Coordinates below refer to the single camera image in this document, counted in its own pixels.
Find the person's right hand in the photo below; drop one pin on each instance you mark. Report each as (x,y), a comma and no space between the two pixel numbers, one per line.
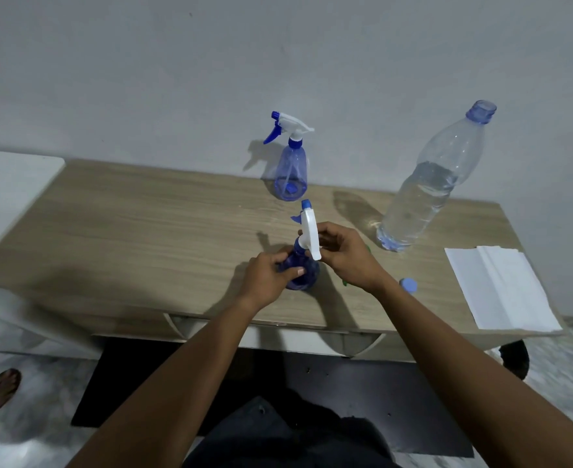
(352,258)

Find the person's left hand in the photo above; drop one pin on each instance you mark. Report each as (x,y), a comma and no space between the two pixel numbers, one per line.
(262,282)

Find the person's right thumb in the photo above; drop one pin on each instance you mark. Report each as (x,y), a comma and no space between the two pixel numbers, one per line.
(326,248)

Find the person's left thumb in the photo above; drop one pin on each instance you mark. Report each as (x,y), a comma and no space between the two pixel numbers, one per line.
(291,272)

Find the dark blue spray bottle body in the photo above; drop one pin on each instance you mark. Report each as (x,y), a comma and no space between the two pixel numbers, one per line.
(307,282)

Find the white trigger sprayer head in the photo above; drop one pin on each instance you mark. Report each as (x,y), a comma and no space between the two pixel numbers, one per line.
(310,229)

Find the person's left forearm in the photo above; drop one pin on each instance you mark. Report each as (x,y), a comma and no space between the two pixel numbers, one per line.
(169,385)

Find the person's right forearm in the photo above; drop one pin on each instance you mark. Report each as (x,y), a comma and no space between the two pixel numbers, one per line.
(462,375)

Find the green plastic item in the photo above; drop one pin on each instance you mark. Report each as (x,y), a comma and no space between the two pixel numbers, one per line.
(368,249)

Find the blue spray bottle with trigger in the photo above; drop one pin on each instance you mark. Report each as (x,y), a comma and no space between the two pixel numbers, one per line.
(291,175)

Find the blue bottle cap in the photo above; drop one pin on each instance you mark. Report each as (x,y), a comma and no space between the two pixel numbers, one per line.
(408,285)

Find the large clear water bottle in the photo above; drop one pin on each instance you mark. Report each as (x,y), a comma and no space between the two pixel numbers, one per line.
(428,194)

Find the person's dark trousers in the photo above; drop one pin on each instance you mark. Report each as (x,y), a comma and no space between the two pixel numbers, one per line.
(291,433)

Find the wooden desk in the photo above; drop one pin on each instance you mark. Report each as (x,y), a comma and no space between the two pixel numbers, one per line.
(121,229)

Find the white folded paper towel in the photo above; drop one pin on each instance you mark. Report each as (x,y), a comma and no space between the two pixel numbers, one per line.
(501,287)

